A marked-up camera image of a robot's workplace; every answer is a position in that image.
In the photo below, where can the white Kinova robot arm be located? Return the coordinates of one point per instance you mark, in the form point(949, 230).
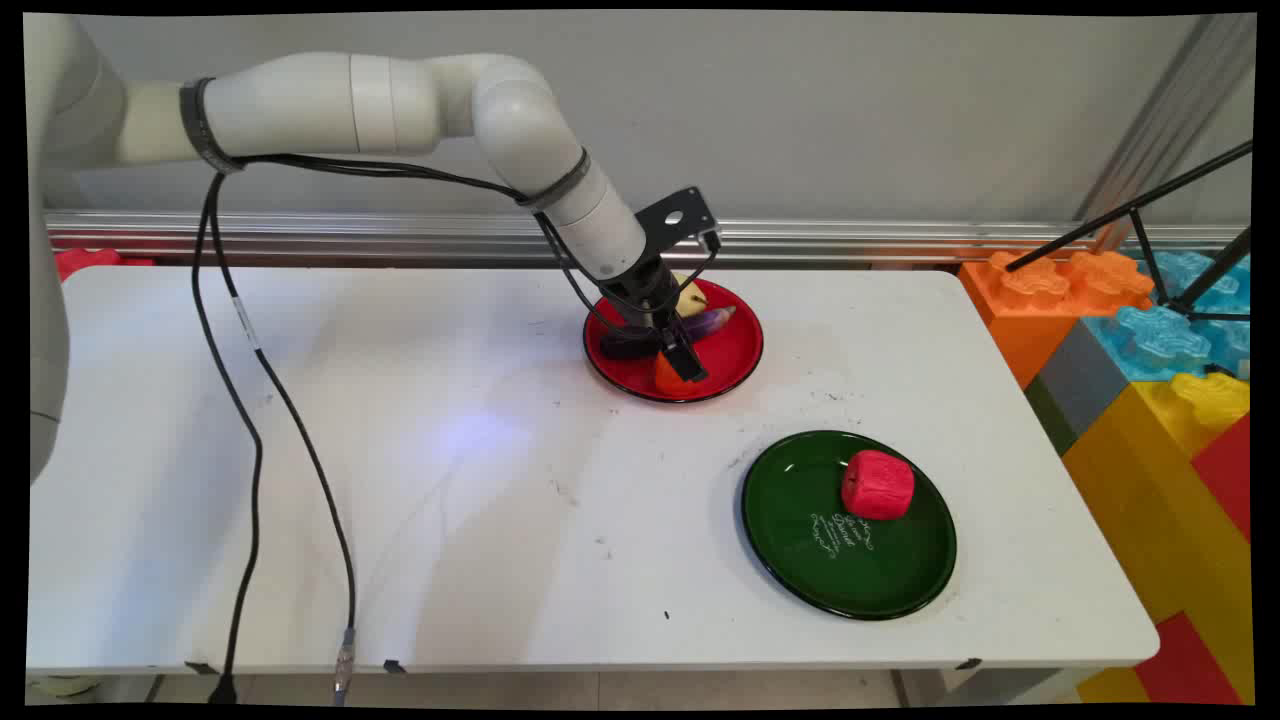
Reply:
point(300, 105)

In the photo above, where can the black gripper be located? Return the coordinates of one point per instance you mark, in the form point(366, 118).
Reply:
point(642, 290)

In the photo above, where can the aluminium profile post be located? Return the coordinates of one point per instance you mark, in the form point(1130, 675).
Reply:
point(1170, 130)

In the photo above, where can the green round plate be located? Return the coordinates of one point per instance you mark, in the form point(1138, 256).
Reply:
point(840, 560)

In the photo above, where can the red round plate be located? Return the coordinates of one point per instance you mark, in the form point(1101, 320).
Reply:
point(730, 350)

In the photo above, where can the orange toy fruit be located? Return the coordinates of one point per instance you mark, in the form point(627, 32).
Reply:
point(665, 378)

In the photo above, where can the yellow giant building block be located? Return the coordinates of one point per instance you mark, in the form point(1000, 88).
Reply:
point(1150, 480)

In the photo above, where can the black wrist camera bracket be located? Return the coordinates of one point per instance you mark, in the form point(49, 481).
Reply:
point(672, 215)

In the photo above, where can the orange giant building block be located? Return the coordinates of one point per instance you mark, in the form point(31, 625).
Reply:
point(1030, 300)

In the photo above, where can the red toy apple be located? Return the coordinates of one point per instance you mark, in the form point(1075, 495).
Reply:
point(878, 485)

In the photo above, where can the purple toy eggplant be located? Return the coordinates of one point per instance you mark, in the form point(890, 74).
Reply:
point(708, 322)

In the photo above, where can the black tripod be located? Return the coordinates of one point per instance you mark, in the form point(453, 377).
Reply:
point(1140, 210)

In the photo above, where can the aluminium rail along wall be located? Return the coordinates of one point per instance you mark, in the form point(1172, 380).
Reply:
point(900, 240)

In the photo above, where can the red giant building block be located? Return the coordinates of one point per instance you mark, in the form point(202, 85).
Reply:
point(85, 260)
point(1190, 665)
point(1228, 470)

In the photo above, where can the blue giant building block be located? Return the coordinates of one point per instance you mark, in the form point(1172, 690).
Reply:
point(1160, 340)

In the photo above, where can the yellow toy pear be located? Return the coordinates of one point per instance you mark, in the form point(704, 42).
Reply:
point(692, 298)

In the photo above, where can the grey giant building block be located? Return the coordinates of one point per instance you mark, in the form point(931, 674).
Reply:
point(1080, 385)

